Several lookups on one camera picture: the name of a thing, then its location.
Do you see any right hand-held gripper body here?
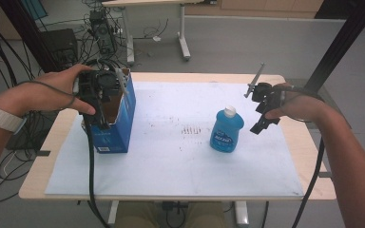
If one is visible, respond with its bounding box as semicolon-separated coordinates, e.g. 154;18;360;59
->
243;62;288;116

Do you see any black equipment box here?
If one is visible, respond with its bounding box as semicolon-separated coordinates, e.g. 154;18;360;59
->
40;28;79;70

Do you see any teal panel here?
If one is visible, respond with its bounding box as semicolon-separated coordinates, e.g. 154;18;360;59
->
20;0;48;21

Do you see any white table leg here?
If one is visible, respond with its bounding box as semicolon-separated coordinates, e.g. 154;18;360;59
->
106;199;120;226
234;200;250;228

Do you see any blue cardboard box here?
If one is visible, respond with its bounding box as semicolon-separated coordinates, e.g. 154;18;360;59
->
81;67;137;155

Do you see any white table mat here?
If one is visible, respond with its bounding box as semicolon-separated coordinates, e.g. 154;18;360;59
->
44;81;304;198

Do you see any black metal post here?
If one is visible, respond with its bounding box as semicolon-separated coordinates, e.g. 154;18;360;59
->
303;0;365;93
0;0;62;74

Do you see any person's right hand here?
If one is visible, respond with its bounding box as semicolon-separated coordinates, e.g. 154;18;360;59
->
264;83;329;124

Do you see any thin white cable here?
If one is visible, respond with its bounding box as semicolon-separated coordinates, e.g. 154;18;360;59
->
2;151;17;174

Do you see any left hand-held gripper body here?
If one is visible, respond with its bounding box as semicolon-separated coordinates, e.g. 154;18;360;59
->
75;67;130;106

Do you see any wooden cabinet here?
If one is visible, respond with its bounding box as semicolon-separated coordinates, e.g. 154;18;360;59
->
184;0;325;19

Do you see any white desk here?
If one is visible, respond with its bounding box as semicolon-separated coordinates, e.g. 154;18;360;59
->
101;0;219;67

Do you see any thin dark wrist cord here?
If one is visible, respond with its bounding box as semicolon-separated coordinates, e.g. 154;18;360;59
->
17;80;77;110
281;85;327;124

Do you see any black computer tower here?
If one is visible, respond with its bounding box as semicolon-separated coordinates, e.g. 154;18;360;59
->
88;9;117;55

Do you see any white strap wristwatch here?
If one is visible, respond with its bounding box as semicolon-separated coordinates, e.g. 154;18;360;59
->
0;94;27;135

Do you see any blue bottle with white cap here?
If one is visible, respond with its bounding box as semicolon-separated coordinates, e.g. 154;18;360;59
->
209;104;245;154

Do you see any thick black gripper cable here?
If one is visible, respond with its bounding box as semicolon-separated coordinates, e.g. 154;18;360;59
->
85;123;112;228
290;136;326;228

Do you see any person's left hand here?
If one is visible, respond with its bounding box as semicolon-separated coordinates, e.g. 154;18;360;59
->
0;63;97;117

